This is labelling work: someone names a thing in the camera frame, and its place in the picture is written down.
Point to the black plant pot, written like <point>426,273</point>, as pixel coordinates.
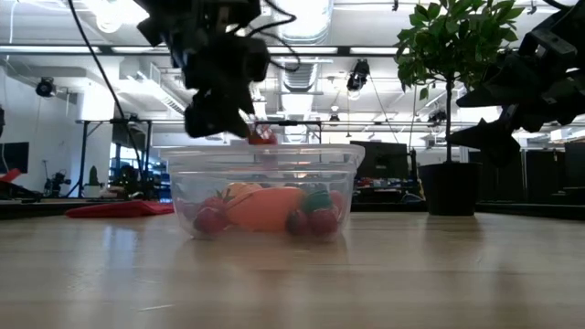
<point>450,189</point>

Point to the red toy cherry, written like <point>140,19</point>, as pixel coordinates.
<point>324,223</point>
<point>297,224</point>

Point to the silver ventilation duct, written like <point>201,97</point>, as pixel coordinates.
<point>313,18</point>

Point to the red toy strawberry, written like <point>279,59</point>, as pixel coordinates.
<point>210,220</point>
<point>264,137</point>

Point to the orange toy carrot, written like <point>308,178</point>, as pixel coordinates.
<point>265,210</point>

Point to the green leafy plant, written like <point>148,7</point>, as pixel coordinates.
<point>457,36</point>

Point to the dark wall monitor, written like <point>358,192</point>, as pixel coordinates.
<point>13,157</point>

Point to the red folded cloth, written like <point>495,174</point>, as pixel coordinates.
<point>119,209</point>

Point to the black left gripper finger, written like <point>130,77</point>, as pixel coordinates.
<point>212,116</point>
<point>249,123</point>

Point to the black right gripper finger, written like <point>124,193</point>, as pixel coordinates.
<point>512,84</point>
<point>493,139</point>

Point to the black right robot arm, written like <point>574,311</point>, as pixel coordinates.
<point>569,11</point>

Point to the red background object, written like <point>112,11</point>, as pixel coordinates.
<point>10,176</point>

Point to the clear plastic tupperware container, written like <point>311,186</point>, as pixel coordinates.
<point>265,157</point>

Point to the black ceiling spotlight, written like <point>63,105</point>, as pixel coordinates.
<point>358,75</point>
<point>45,87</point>

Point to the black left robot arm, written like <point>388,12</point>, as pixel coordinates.
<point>192,16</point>

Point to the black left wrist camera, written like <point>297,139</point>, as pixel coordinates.
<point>249,59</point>

